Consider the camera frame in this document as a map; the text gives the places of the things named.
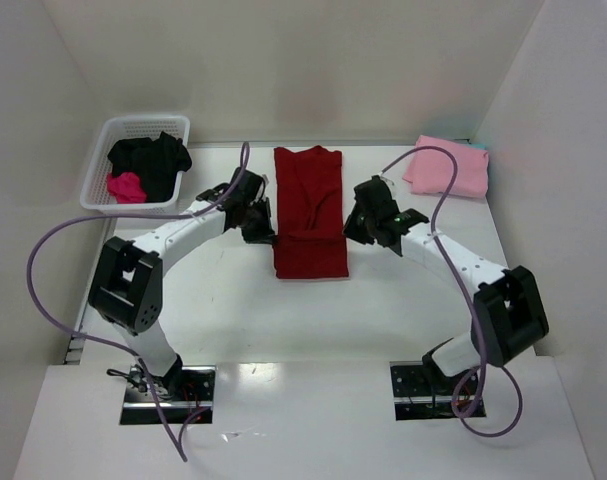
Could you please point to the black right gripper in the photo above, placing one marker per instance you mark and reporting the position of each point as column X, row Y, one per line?
column 356, row 226

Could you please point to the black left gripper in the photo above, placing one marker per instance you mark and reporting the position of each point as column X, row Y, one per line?
column 256, row 229

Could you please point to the dark red t shirt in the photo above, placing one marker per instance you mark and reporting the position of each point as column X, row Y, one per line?
column 310, row 242

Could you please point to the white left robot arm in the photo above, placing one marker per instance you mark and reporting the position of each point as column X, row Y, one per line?
column 127, row 287

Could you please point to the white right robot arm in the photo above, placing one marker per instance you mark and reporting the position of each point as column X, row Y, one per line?
column 508, row 316

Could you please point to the folded teal t shirt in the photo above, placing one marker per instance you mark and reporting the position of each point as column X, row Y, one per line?
column 477, row 146

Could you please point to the black t shirt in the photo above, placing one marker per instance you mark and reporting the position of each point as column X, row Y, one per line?
column 157, row 163

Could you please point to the magenta t shirt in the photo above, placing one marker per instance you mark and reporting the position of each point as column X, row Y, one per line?
column 125, row 188

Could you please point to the white plastic basket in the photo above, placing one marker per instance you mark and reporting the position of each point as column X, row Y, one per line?
column 94, row 194

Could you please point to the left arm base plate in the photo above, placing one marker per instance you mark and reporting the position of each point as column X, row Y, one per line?
column 193, row 395

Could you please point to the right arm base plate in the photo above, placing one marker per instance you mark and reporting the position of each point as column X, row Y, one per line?
column 418, row 395

